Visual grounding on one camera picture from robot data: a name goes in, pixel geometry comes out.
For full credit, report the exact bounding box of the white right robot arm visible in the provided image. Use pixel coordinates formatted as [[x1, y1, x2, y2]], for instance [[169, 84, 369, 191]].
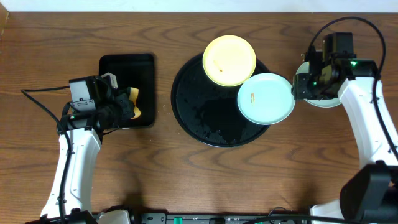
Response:
[[292, 47, 397, 223]]

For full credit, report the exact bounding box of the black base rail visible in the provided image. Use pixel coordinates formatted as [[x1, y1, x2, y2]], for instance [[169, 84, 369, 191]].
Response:
[[93, 212, 312, 224]]

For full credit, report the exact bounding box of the black rectangular tray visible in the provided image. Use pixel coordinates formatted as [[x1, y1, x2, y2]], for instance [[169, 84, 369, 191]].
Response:
[[99, 54, 156, 129]]

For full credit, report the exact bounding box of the yellow plate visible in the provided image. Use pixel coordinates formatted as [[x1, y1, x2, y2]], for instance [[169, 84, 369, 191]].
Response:
[[202, 35, 257, 87]]

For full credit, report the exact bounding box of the light green plate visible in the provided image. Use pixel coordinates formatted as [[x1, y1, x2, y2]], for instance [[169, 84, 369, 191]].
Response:
[[296, 62, 341, 108], [237, 73, 295, 125]]

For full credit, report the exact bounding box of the yellow sponge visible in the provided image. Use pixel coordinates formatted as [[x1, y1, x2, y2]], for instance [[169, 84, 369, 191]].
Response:
[[129, 87, 141, 119]]

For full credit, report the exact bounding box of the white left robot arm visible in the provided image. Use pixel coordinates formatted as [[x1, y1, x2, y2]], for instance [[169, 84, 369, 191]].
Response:
[[37, 73, 140, 223]]

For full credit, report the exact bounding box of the black round tray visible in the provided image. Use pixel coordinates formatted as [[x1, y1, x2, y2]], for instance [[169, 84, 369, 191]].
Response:
[[171, 54, 269, 147]]

